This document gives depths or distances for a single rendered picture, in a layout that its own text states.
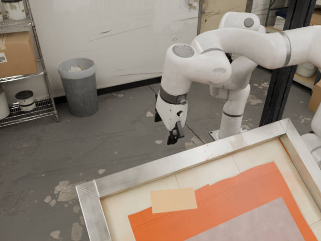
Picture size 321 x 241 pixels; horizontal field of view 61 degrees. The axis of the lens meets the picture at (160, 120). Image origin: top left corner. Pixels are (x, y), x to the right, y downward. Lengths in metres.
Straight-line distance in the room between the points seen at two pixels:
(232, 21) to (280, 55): 0.45
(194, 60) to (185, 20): 3.73
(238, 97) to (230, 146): 0.56
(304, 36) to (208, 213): 0.46
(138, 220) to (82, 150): 2.59
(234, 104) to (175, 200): 0.71
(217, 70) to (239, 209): 0.33
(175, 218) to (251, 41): 0.45
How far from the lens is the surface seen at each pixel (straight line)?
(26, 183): 2.99
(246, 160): 0.75
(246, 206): 0.71
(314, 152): 0.94
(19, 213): 2.76
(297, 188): 0.81
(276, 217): 0.75
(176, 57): 0.61
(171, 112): 0.70
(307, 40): 0.73
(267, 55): 0.70
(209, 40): 0.68
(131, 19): 3.98
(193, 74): 0.63
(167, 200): 0.64
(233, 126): 1.32
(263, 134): 0.76
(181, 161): 0.63
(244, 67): 1.03
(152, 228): 0.62
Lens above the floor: 1.97
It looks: 34 degrees down
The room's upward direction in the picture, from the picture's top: straight up
